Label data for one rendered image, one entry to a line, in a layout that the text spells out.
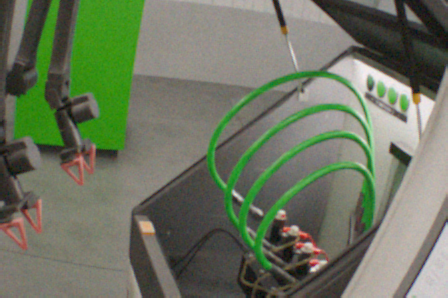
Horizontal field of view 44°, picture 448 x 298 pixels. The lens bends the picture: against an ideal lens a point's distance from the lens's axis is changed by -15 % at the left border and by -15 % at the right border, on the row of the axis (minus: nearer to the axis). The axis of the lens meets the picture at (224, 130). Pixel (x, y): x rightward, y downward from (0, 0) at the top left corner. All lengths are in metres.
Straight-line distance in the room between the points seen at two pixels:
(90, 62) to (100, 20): 0.32
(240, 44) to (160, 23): 1.05
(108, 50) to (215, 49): 3.47
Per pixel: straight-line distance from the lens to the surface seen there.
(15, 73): 1.64
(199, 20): 7.74
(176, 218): 1.63
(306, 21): 8.00
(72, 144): 1.63
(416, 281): 0.90
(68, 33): 1.58
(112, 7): 4.46
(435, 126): 0.97
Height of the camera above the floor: 1.62
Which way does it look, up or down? 16 degrees down
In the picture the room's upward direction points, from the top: 9 degrees clockwise
